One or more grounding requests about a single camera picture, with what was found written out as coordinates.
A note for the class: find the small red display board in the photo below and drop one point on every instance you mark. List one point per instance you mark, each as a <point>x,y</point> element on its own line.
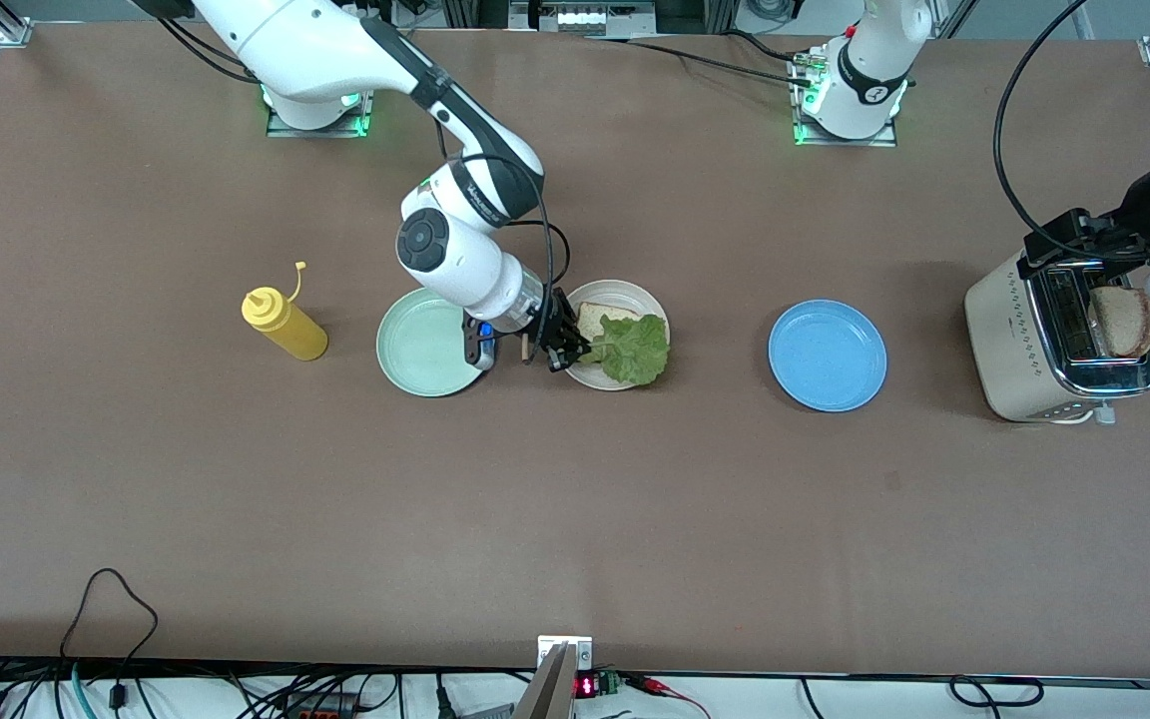
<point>587,686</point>

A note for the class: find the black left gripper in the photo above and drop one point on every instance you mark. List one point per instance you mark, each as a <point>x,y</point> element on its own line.
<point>1137,207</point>

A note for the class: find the silver mounting bracket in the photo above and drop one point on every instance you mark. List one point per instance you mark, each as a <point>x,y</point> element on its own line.
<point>583,651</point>

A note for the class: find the green lettuce leaf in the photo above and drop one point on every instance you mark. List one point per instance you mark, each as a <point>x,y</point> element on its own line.
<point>640,352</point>

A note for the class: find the mint green plate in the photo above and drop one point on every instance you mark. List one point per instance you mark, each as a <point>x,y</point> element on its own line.
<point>415,350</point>

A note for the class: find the toasted bread slice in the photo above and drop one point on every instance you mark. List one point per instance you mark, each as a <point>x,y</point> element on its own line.
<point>1124,325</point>
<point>595,318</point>

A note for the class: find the blue plate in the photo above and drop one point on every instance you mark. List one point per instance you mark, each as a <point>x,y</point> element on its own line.
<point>828,356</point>

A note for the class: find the yellow squeeze mustard bottle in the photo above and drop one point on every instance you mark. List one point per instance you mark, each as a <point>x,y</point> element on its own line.
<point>290,335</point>

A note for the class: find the metal box with light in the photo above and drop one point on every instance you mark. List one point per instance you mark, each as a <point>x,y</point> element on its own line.
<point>580,18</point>

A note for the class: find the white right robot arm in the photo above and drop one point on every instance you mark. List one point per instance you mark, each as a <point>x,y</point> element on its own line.
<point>315,40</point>

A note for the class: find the beige plate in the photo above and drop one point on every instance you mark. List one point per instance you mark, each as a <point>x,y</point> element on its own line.
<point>625,295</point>

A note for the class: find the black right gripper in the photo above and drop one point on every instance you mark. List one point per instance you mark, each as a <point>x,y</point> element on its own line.
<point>554,322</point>

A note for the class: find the grey aluminium bar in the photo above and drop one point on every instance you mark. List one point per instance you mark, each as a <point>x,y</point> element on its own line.
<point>547,694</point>

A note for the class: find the beige chrome toaster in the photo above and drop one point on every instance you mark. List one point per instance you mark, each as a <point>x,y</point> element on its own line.
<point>1004,340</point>

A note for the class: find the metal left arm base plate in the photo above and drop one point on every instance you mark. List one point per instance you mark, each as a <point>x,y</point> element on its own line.
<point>855,142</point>

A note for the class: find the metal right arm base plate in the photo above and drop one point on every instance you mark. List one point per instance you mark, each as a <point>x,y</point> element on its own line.
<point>335,128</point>

